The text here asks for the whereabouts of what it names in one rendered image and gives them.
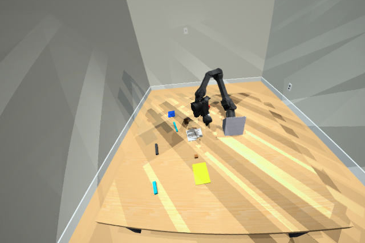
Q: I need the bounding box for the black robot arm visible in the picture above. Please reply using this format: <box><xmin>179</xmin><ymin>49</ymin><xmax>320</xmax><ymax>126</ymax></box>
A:
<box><xmin>191</xmin><ymin>68</ymin><xmax>237</xmax><ymax>118</ymax></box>

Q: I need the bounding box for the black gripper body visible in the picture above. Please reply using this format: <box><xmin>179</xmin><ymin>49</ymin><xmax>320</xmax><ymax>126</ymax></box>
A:
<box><xmin>201</xmin><ymin>107</ymin><xmax>213</xmax><ymax>123</ymax></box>

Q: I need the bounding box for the yellow flat rectangular plate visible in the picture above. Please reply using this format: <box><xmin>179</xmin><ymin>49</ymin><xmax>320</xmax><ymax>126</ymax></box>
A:
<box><xmin>193</xmin><ymin>162</ymin><xmax>211</xmax><ymax>185</ymax></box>

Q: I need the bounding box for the blue square block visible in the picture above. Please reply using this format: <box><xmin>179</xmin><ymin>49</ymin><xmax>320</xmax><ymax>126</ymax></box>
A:
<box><xmin>168</xmin><ymin>111</ymin><xmax>175</xmax><ymax>118</ymax></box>

